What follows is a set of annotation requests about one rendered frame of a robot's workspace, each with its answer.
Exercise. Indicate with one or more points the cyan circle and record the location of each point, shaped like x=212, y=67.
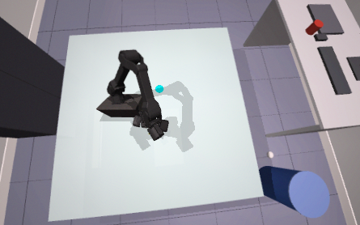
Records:
x=159, y=88

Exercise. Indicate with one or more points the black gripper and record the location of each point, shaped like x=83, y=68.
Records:
x=137, y=120

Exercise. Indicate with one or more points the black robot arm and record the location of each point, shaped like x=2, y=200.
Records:
x=129, y=60

